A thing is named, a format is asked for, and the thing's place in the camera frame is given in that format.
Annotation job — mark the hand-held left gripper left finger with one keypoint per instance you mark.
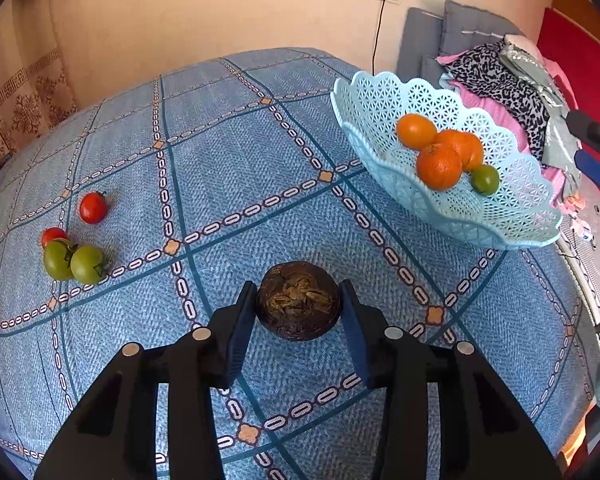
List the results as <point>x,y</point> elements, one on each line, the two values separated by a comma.
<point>240,330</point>

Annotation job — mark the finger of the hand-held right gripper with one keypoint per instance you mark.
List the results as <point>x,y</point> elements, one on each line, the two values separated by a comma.
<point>595,167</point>
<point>592,130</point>

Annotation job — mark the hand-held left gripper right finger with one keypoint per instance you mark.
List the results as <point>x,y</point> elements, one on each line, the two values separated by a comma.
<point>355,330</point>

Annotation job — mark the dark brown dried fruit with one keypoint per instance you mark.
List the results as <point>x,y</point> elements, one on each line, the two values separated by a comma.
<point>300,300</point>

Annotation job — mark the light blue lattice basket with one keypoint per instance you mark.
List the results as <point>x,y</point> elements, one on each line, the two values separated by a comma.
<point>520,185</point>

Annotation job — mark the green tomato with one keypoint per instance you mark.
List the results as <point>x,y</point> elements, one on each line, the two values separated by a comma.
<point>56,260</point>
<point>485,180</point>
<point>87,265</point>

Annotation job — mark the smooth orange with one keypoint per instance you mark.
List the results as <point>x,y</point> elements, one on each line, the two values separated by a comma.
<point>467,147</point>
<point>416,131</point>

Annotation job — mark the dimpled mandarin orange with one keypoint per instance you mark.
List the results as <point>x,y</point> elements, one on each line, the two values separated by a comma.
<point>439,167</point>

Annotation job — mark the grey-green cloth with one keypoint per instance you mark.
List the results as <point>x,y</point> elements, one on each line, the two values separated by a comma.
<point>555,135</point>

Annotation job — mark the red cloth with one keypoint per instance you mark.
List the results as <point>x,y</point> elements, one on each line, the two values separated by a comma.
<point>580,50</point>

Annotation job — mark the leopard print cloth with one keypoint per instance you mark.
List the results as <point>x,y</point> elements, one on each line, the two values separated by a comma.
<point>510,95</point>

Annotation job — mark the grey padded headboard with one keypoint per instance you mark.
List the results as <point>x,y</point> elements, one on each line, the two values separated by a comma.
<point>470,20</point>

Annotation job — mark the blue patterned tablecloth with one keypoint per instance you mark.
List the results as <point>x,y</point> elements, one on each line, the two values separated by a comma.
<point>180,160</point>

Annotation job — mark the red tomato with stem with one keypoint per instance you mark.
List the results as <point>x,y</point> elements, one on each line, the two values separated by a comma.
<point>92,207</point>

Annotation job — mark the beige patterned curtain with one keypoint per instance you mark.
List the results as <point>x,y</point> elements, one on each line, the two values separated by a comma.
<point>25,100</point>

